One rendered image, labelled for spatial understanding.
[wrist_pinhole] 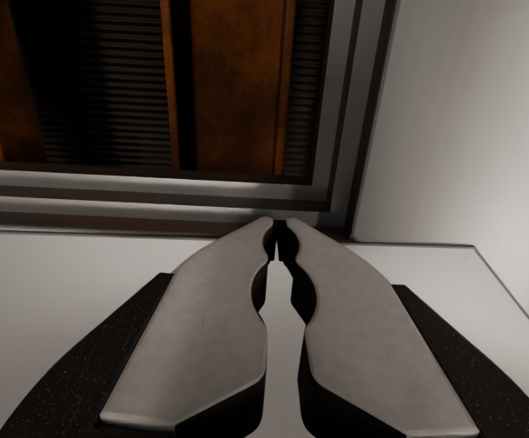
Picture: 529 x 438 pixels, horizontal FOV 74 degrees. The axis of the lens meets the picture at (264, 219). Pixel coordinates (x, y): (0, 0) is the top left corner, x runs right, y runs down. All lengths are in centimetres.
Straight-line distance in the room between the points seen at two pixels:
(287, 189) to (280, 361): 8
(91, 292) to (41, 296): 2
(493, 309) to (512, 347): 3
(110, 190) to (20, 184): 4
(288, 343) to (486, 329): 9
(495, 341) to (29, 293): 21
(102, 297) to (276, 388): 10
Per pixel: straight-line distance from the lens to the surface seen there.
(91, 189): 17
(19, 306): 19
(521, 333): 20
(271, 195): 15
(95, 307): 18
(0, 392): 25
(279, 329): 17
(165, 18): 25
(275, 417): 22
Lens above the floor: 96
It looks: 62 degrees down
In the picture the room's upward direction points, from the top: 179 degrees counter-clockwise
